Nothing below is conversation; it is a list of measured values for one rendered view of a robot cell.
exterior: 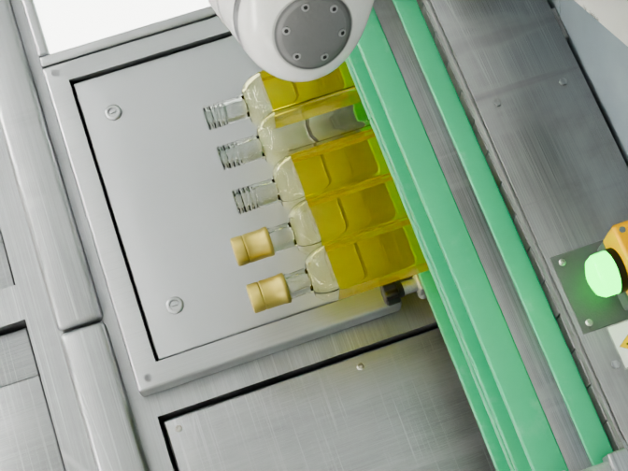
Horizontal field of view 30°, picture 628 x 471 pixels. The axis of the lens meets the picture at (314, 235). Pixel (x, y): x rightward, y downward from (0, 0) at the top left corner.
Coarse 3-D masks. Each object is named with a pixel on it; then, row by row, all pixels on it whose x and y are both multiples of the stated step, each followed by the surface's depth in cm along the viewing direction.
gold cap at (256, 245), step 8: (256, 232) 134; (264, 232) 133; (232, 240) 133; (240, 240) 133; (248, 240) 133; (256, 240) 133; (264, 240) 133; (232, 248) 135; (240, 248) 133; (248, 248) 133; (256, 248) 133; (264, 248) 133; (272, 248) 133; (240, 256) 133; (248, 256) 133; (256, 256) 133; (264, 256) 134; (240, 264) 134
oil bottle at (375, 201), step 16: (384, 176) 135; (336, 192) 134; (352, 192) 134; (368, 192) 134; (384, 192) 134; (304, 208) 133; (320, 208) 133; (336, 208) 133; (352, 208) 133; (368, 208) 133; (384, 208) 133; (400, 208) 133; (288, 224) 134; (304, 224) 133; (320, 224) 132; (336, 224) 132; (352, 224) 132; (368, 224) 133; (304, 240) 133; (320, 240) 132
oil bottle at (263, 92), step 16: (256, 80) 139; (272, 80) 139; (320, 80) 139; (336, 80) 139; (352, 80) 139; (256, 96) 139; (272, 96) 138; (288, 96) 138; (304, 96) 139; (256, 112) 139
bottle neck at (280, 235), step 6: (270, 228) 134; (276, 228) 134; (282, 228) 134; (288, 228) 134; (270, 234) 134; (276, 234) 134; (282, 234) 134; (288, 234) 134; (276, 240) 134; (282, 240) 134; (288, 240) 134; (276, 246) 134; (282, 246) 134; (288, 246) 134; (276, 252) 135
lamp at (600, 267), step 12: (600, 252) 113; (612, 252) 112; (588, 264) 113; (600, 264) 111; (612, 264) 111; (588, 276) 113; (600, 276) 111; (612, 276) 111; (624, 276) 111; (600, 288) 112; (612, 288) 111; (624, 288) 112
